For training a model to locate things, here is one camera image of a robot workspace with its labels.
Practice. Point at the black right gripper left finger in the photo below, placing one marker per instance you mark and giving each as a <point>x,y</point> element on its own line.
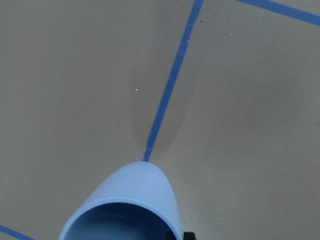
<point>170,236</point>

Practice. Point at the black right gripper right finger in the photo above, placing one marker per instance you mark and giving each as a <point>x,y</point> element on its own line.
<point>188,235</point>

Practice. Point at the light blue plastic cup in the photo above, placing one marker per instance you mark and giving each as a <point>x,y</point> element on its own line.
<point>136,202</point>

